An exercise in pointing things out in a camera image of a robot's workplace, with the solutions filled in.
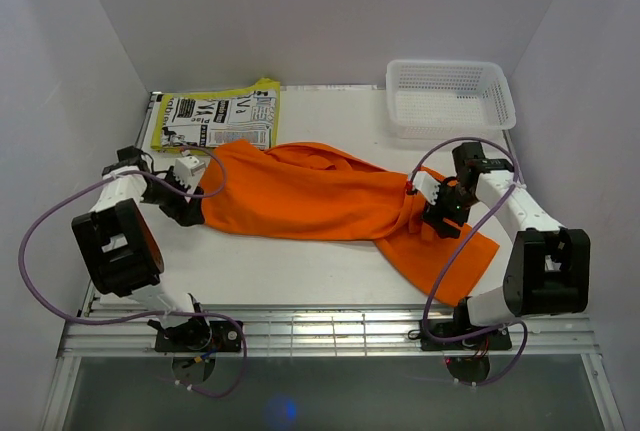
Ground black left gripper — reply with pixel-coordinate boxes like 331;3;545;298
140;166;205;227

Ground aluminium table edge rail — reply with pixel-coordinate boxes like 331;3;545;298
58;305;600;358

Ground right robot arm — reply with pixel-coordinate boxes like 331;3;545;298
407;137;591;348

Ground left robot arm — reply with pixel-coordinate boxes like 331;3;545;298
71;146;212;351

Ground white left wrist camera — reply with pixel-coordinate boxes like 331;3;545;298
173;155;207;194

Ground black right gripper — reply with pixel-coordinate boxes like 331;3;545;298
419;178;480;239

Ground white perforated plastic basket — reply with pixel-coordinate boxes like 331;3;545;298
385;59;517;139

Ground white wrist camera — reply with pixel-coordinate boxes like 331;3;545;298
173;155;207;194
406;171;441;205

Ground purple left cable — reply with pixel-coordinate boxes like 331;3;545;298
17;145;249;400

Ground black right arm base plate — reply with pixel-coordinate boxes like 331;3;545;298
416;320;512;352

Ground orange trousers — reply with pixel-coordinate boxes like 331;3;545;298
200;140;499;305

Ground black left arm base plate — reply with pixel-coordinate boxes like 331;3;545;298
153;320;242;354

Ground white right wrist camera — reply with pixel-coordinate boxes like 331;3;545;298
406;171;441;205

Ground newspaper print yellow folded trousers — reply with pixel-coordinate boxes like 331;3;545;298
150;78;281;152

